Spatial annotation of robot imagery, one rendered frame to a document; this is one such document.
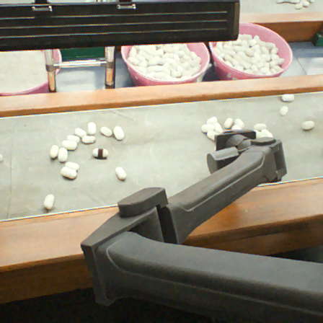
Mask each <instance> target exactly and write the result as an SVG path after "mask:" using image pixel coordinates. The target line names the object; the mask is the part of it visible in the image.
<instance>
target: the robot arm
mask: <svg viewBox="0 0 323 323"><path fill-rule="evenodd" d="M214 142H215V143H216V150H215V151H214V152H211V153H208V154H207V158H206V159H207V165H208V169H209V172H210V173H211V175H210V176H208V177H206V178H203V179H201V180H200V181H198V182H196V183H195V184H193V185H191V186H189V187H187V188H186V189H184V190H183V191H181V192H179V193H176V194H174V195H172V196H171V197H169V198H167V193H166V190H165V188H163V187H146V188H144V189H142V190H140V191H138V192H136V193H132V194H130V195H129V196H127V197H125V198H123V199H121V200H119V201H118V202H117V205H118V210H119V211H118V212H117V213H116V214H115V215H114V216H112V217H110V218H109V219H108V220H107V221H105V222H104V223H103V224H102V225H101V226H100V227H99V228H98V229H97V230H95V231H94V232H93V233H92V234H90V235H89V236H88V237H87V238H86V239H85V240H84V241H83V242H82V243H81V244H80V246H81V250H83V253H84V257H85V260H86V262H87V267H88V271H90V272H92V275H90V280H91V282H92V287H93V289H94V294H95V296H94V297H95V301H96V302H97V303H98V304H102V305H104V306H109V305H110V304H112V303H113V302H114V301H116V300H118V299H120V298H139V299H143V300H146V301H151V302H157V303H159V304H164V305H167V306H171V307H174V308H177V309H182V310H185V311H189V312H192V313H195V314H199V315H205V316H208V317H213V318H215V319H220V320H223V321H226V322H230V323H323V264H322V263H317V262H307V261H301V260H287V259H281V258H275V257H266V256H260V255H250V254H245V253H239V252H229V251H223V250H218V249H209V248H198V247H187V246H182V244H183V243H184V242H185V239H186V237H187V236H188V235H189V234H191V233H192V232H193V231H194V230H195V229H196V228H198V227H199V225H201V224H202V223H203V222H205V221H207V220H208V219H210V218H212V217H213V216H214V215H215V214H217V213H218V212H219V211H221V210H223V209H224V208H225V207H226V206H228V205H230V204H232V203H233V202H234V201H236V200H237V199H239V198H240V197H241V196H243V195H244V194H245V193H248V192H249V191H250V190H252V189H254V188H255V187H256V186H258V185H260V184H262V183H276V182H280V181H281V180H282V178H283V176H285V175H286V174H287V169H286V161H285V157H284V152H283V141H282V140H280V139H276V138H274V137H269V136H263V137H260V138H256V131H254V130H250V129H248V128H247V129H241V130H239V129H235V130H224V131H222V133H221V134H218V135H217V134H216V135H214Z"/></svg>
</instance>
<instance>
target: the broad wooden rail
mask: <svg viewBox="0 0 323 323"><path fill-rule="evenodd" d="M118 211H119V210H118V207H117V206H113V207H108V208H99V209H93V210H88V211H78V212H73V213H64V214H58V215H53V216H43V217H38V218H29V219H19V220H13V221H4V222H0V304H1V303H5V302H10V301H16V300H20V299H28V298H35V297H39V296H47V295H50V294H54V293H61V292H66V291H72V290H75V289H77V288H91V287H92V282H91V280H90V275H92V272H90V271H88V267H87V262H86V260H85V257H84V253H83V250H81V246H80V244H81V243H82V242H83V241H84V240H85V239H86V238H87V237H88V236H89V235H90V234H92V233H93V232H94V231H95V230H97V229H98V228H99V227H100V226H101V225H102V224H103V223H104V222H105V221H107V220H108V219H109V218H110V217H112V216H114V215H115V214H116V213H117V212H118ZM322 245H323V178H318V179H312V180H303V181H298V182H288V183H283V184H278V185H268V186H263V187H255V188H254V189H252V190H250V191H249V192H248V193H245V194H244V195H243V196H241V197H240V198H239V199H237V200H236V201H234V202H233V203H232V204H230V205H228V206H226V207H225V208H224V209H223V210H221V211H219V212H218V213H217V214H215V215H214V216H213V217H212V218H210V219H208V220H207V221H205V222H203V223H202V224H201V225H199V227H198V228H196V229H195V230H194V231H193V232H192V233H191V234H189V235H188V236H187V237H186V239H185V242H184V243H183V244H182V246H187V247H198V248H209V249H218V250H223V251H229V252H239V253H245V254H250V255H260V256H265V255H272V254H277V253H281V252H288V251H292V250H296V249H303V248H307V247H314V246H322Z"/></svg>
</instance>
